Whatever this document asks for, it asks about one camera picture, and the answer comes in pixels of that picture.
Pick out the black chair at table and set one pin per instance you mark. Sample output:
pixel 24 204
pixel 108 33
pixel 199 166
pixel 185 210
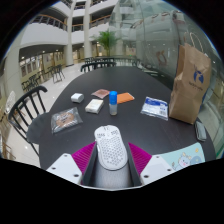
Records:
pixel 87 65
pixel 106 63

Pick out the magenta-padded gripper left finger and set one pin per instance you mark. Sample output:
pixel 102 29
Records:
pixel 68 166

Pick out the white perforated computer mouse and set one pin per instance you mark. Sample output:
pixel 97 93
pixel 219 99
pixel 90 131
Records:
pixel 110 150

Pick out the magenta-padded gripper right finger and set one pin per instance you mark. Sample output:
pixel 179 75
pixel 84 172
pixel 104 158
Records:
pixel 154 168

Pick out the small white box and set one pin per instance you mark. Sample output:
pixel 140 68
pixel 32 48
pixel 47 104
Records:
pixel 77 97

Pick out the green potted palm plant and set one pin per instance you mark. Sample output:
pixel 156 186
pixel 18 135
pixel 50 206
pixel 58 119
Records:
pixel 108 40

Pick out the group of distant chairs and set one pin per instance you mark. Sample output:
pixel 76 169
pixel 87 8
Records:
pixel 56 71

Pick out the light green cartoon mouse pad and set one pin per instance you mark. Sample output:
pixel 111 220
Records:
pixel 183 156

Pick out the brown paper bag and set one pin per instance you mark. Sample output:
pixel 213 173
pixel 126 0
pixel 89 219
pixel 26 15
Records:
pixel 188 90

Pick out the clear plastic packet, blue print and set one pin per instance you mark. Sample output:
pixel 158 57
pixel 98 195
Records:
pixel 154 108

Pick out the clear packet of cookies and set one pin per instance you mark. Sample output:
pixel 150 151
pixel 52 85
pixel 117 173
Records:
pixel 66 120

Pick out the black spindle-back chair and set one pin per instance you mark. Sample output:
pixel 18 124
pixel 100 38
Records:
pixel 37 128

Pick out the white rectangular box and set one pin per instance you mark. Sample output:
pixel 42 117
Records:
pixel 94 106

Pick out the brown flat packet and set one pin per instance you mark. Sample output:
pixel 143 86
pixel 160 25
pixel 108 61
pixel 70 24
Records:
pixel 100 93

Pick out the small blue-capped bottle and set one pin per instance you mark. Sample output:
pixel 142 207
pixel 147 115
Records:
pixel 113 100

